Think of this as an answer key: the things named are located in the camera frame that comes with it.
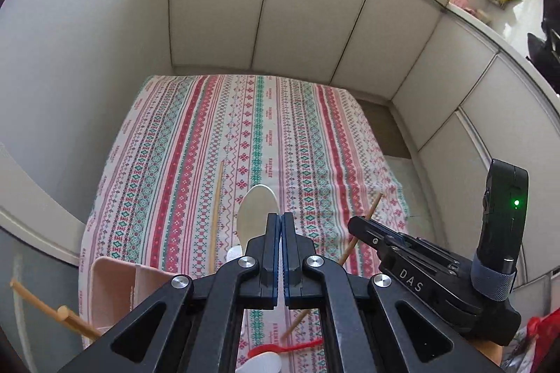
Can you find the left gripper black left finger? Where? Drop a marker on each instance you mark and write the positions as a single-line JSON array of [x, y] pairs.
[[191, 325]]

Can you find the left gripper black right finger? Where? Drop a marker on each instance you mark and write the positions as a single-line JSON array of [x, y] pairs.
[[371, 324]]

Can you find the red handled spoon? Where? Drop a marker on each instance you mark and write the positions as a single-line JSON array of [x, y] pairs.
[[281, 349]]

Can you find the pink plastic utensil holder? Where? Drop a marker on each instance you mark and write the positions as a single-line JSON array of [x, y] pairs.
[[117, 287]]

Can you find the long wooden chopstick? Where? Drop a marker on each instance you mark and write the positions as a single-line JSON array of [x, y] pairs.
[[214, 220]]

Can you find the wooden utensil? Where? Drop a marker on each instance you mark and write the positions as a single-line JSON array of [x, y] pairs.
[[63, 315]]

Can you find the white plastic rice paddle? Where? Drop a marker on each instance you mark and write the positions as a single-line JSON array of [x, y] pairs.
[[252, 218]]

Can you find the white kitchen cabinet run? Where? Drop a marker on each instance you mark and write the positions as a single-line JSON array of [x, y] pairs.
[[459, 93]]

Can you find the black tracker with green led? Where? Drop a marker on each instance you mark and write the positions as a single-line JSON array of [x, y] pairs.
[[504, 211]]

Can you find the snack packages on floor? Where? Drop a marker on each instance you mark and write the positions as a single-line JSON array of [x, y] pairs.
[[535, 347]]

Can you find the patterned red green tablecloth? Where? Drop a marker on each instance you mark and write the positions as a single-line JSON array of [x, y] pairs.
[[309, 143]]

